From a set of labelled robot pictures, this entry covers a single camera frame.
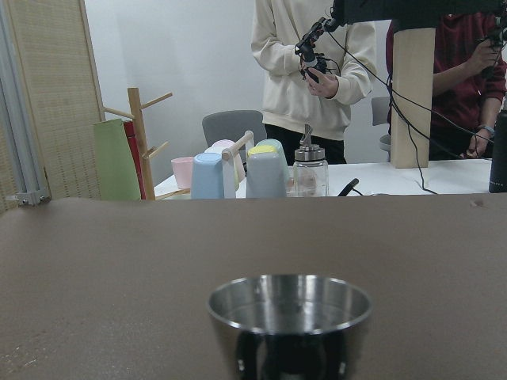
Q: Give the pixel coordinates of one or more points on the steel jigger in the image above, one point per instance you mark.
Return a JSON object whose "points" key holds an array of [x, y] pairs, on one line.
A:
{"points": [[290, 326]]}

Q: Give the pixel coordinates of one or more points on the grey cup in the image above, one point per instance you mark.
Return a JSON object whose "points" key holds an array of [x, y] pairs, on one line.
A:
{"points": [[265, 177]]}

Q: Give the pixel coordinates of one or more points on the yellow cup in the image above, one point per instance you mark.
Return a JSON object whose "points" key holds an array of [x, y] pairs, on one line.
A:
{"points": [[262, 149]]}

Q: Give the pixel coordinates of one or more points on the light blue cup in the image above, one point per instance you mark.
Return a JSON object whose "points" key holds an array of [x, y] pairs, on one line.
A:
{"points": [[207, 178]]}

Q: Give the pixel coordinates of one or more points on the green cup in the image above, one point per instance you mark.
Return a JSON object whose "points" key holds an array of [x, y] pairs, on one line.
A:
{"points": [[277, 145]]}

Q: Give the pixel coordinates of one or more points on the white cup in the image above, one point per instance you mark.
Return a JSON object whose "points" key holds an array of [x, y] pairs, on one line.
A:
{"points": [[216, 149]]}

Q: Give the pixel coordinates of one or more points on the glass dispenser jar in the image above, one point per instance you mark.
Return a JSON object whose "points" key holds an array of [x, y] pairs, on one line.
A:
{"points": [[310, 168]]}

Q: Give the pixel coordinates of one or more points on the grey office chair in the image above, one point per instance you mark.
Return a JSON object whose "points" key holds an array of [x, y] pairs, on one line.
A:
{"points": [[232, 125]]}

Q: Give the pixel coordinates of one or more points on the pink cup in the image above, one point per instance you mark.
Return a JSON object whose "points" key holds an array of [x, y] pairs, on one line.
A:
{"points": [[183, 171]]}

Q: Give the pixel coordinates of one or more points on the person in cream sweater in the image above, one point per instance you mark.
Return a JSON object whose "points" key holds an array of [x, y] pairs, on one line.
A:
{"points": [[312, 78]]}

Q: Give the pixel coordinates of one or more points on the wooden cup tree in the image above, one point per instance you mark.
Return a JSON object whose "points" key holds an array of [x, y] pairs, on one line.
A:
{"points": [[145, 154]]}

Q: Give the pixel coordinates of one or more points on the black teleoperation rig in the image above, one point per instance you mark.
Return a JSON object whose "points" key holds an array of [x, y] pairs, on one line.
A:
{"points": [[408, 14]]}

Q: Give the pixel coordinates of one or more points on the black water bottle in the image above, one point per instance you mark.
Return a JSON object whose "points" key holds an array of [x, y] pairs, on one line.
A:
{"points": [[497, 181]]}

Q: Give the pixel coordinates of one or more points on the person in red sweater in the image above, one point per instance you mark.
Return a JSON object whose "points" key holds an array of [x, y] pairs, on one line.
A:
{"points": [[469, 87]]}

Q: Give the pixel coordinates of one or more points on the woven folding screen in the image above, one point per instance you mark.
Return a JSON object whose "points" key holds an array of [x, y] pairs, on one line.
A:
{"points": [[59, 72]]}

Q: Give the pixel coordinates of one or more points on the wooden rig post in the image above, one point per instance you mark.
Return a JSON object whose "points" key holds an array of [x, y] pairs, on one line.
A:
{"points": [[412, 92]]}

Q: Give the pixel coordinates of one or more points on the aluminium frame post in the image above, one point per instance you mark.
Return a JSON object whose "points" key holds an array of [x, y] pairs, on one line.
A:
{"points": [[31, 185]]}

